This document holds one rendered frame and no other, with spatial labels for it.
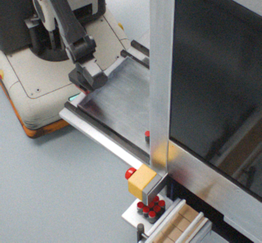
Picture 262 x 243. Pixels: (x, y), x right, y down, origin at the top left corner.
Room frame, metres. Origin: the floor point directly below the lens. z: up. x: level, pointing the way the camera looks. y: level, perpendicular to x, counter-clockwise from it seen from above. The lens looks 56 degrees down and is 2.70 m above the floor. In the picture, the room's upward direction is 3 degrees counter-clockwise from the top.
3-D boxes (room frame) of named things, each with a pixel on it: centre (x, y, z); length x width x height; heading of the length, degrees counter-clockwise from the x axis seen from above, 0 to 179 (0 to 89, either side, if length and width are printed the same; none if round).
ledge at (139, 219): (0.87, -0.05, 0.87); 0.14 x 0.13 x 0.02; 48
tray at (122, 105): (1.24, -0.04, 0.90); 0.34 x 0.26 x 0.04; 48
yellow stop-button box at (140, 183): (0.91, -0.03, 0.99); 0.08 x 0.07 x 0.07; 48
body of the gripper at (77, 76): (1.30, 0.14, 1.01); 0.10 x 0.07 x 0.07; 47
